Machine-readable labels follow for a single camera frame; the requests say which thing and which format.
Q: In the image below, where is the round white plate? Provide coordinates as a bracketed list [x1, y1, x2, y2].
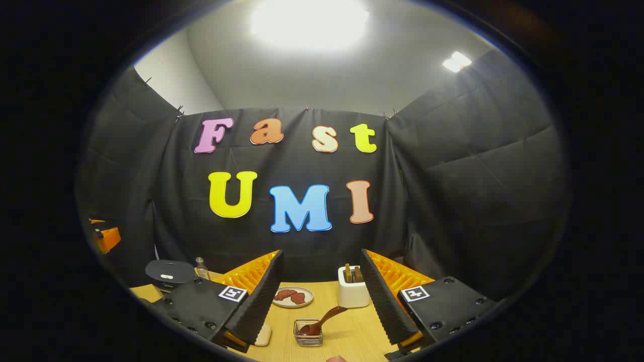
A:
[272, 286, 314, 308]

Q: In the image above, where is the black backdrop cloth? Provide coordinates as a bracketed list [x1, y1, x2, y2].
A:
[75, 49, 572, 302]

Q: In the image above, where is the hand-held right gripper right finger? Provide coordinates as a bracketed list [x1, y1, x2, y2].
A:
[360, 248, 499, 360]

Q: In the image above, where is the brown wooden spoon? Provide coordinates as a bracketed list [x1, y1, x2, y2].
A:
[298, 306, 349, 336]

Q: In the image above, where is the large ceiling light panel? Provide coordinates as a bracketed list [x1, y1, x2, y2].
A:
[251, 0, 370, 51]

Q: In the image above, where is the white ceramic utensil holder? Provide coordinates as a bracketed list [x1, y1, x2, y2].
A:
[338, 265, 371, 308]

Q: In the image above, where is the black silver rice cooker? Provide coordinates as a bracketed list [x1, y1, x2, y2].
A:
[145, 259, 196, 295]

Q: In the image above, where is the small ceiling light panel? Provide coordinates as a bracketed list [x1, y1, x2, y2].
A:
[442, 51, 472, 73]

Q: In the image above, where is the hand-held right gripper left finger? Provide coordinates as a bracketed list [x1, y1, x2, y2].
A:
[151, 250, 285, 353]

